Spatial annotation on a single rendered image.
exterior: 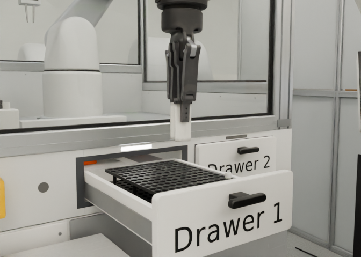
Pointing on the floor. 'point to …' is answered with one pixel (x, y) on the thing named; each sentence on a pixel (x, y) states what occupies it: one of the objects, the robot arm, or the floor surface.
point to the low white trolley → (77, 249)
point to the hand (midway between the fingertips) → (180, 122)
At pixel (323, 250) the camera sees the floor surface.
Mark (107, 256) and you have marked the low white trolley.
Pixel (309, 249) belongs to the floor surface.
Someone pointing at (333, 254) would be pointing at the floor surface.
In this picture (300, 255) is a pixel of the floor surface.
